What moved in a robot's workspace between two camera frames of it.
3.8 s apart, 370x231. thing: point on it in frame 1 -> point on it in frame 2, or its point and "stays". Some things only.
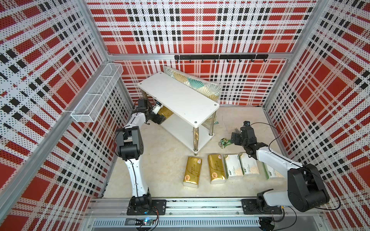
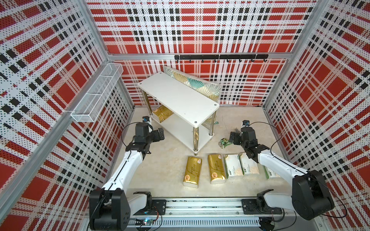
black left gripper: x=160 y=119 -> x=155 y=133
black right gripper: x=236 y=139 stays
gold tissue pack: x=192 y=172 stays
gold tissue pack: x=166 y=111 stays
